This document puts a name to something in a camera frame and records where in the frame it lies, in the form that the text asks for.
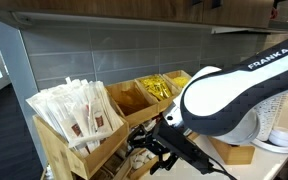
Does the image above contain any wooden upper cabinet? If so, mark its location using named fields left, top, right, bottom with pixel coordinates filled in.
left=0, top=0, right=275, bottom=29

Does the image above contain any brown packets pile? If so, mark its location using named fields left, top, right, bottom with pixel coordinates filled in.
left=98, top=153, right=128, bottom=179

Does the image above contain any bamboo organizer for stir sticks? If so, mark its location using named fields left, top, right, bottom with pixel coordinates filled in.
left=32, top=114, right=132, bottom=180

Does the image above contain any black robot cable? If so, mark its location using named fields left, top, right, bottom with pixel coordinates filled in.
left=207, top=158, right=238, bottom=180

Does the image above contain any yellow sweetener packets pile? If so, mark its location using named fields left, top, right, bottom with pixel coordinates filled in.
left=172, top=76, right=190, bottom=90
left=139, top=75, right=173, bottom=102

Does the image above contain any white round tray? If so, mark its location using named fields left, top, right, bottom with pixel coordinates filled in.
left=250, top=137, right=288, bottom=155

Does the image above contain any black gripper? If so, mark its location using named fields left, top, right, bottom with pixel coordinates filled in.
left=127, top=118, right=216, bottom=175

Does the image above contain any tiered bamboo shelf organizer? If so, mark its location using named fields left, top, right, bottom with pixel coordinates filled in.
left=104, top=69, right=193, bottom=180

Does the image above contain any long bamboo tea box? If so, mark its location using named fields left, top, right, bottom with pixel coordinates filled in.
left=207, top=134, right=256, bottom=166

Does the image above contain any under-cabinet light strip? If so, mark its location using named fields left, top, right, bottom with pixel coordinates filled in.
left=12, top=12, right=262, bottom=34

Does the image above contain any white creamer cups pile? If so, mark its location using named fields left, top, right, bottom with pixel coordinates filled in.
left=131, top=149, right=158, bottom=170

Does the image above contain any white wrapped stir sticks bundle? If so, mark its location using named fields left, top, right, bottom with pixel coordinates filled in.
left=25, top=77, right=125, bottom=158

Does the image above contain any white cup lids stack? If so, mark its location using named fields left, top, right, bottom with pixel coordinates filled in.
left=268, top=126, right=288, bottom=148

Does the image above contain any printed paper cup stack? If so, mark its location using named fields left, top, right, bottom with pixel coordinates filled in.
left=270, top=94, right=288, bottom=131
left=258, top=99, right=280, bottom=143

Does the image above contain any white packets pile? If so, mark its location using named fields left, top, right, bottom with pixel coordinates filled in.
left=142, top=118, right=157, bottom=133

